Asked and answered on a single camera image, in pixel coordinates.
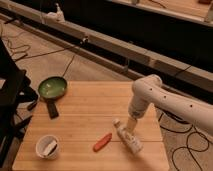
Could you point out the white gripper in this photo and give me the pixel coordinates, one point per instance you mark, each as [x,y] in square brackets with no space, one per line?
[131,124]

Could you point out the white plastic bottle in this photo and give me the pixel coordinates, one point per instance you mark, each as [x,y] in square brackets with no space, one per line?
[129,140]

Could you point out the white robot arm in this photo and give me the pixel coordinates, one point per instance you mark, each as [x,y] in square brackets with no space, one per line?
[149,90]

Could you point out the white ceramic bowl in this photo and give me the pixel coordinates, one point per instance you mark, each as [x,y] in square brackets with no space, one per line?
[47,147]

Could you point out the orange carrot toy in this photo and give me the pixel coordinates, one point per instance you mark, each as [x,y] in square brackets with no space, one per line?
[102,142]

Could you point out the wooden table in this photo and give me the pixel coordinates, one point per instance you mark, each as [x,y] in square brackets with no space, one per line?
[86,114]

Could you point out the green frying pan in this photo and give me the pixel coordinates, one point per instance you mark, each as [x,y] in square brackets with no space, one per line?
[50,90]

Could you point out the black chair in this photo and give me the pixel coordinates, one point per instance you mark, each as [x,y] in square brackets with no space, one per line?
[15,90]

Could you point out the metal rail beam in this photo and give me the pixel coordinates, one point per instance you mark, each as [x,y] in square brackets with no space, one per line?
[177,46]

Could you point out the white clamp on rail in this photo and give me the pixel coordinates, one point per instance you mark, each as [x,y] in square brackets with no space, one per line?
[58,15]

